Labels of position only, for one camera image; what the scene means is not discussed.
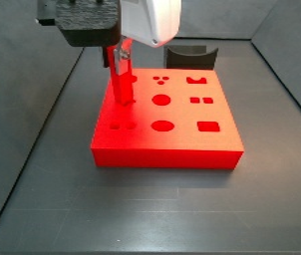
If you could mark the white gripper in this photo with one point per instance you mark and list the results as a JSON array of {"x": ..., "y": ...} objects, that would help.
[{"x": 150, "y": 21}]

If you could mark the red star-shaped peg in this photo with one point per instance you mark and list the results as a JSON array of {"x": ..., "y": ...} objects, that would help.
[{"x": 123, "y": 86}]

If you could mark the black curved holder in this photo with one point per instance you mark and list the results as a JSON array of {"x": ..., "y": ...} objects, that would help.
[{"x": 189, "y": 57}]

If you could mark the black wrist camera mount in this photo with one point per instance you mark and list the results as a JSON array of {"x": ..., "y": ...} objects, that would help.
[{"x": 90, "y": 23}]

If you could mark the red shape-sorting block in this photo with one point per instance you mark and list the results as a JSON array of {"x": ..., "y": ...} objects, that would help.
[{"x": 178, "y": 125}]

